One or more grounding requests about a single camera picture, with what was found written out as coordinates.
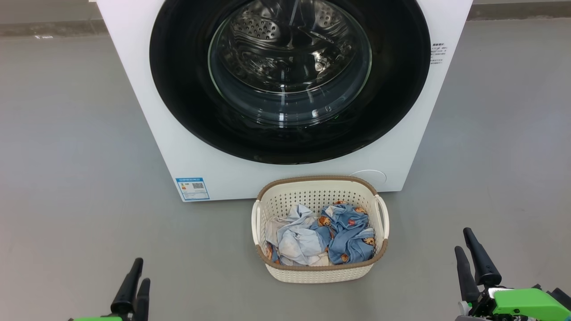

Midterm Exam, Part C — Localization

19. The blue energy label sticker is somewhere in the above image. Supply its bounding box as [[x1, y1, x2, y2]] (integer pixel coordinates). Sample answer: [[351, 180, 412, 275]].
[[175, 177, 210, 201]]

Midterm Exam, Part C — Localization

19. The pale blue cream garment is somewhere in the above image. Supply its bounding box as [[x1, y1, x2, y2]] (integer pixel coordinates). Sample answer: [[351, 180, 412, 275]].
[[265, 204, 333, 267]]

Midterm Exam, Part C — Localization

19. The black round glass washer door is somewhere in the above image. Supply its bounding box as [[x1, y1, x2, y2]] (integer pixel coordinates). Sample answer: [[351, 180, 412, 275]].
[[149, 0, 431, 165]]

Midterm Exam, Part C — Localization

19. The white front-load washing machine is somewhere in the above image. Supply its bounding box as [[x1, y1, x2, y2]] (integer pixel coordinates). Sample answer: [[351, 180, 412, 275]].
[[96, 0, 473, 202]]

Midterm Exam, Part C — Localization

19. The printed text instruction sticker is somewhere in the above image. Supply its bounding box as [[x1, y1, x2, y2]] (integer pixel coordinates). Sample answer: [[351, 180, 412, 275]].
[[430, 43, 447, 65]]

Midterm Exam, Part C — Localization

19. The cream perforated laundry basket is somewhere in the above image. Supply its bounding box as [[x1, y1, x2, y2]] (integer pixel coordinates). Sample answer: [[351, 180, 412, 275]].
[[251, 176, 390, 284]]

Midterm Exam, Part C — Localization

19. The stainless steel washing machine drum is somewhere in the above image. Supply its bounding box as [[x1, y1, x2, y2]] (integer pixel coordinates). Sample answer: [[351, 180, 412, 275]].
[[210, 0, 372, 128]]

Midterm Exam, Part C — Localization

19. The blue bear print garment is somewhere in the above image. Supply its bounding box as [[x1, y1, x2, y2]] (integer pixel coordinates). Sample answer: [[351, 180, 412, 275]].
[[318, 202, 376, 265]]

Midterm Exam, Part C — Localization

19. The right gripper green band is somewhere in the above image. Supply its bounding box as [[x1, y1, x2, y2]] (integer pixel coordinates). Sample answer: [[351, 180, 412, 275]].
[[455, 228, 571, 321]]

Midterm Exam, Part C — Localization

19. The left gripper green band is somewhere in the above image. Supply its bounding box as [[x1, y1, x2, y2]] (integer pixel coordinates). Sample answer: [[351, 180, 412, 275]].
[[68, 258, 151, 321]]

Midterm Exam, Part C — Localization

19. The round white filter cover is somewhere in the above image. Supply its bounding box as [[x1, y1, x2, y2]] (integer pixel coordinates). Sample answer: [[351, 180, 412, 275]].
[[350, 169, 387, 185]]

